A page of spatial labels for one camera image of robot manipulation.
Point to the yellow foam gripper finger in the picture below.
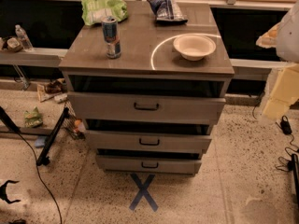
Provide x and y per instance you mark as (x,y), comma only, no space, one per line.
(284,94)

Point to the blue silver redbull can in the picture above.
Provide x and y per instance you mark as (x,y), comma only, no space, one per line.
(111,36)

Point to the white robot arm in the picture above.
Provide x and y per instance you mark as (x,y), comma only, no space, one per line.
(287,46)

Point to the black power adapter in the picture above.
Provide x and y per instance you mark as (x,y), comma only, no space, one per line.
(285,125)

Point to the white paper bowl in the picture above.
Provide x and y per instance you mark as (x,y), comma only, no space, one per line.
(194,47)

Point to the grey drawer cabinet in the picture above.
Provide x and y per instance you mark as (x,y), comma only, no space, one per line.
(149,65)

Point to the blue chip bag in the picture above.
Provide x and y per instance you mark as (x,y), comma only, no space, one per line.
(167,11)

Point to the blue tape floor cross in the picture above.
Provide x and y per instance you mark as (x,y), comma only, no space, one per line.
(143,192)

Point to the middle grey drawer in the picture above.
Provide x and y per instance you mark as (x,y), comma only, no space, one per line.
(160,142)

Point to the grey drawer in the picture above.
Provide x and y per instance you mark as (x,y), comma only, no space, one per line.
(130,164)
(160,142)
(146,108)

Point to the bottom grey drawer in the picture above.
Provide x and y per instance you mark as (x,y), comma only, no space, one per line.
(130,164)

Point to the top grey drawer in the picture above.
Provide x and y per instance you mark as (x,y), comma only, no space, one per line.
(146,108)

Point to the green chip bag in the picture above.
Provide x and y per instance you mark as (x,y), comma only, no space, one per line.
(93,11)

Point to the crumpled snack wrapper on floor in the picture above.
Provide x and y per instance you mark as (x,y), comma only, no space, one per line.
(48,91)

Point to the black tripod leg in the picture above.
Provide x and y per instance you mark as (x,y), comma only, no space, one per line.
(43,158)

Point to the small green snack bag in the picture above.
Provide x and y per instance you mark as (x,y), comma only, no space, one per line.
(32,118)

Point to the clear plastic water bottle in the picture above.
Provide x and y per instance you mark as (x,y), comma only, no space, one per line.
(23,37)

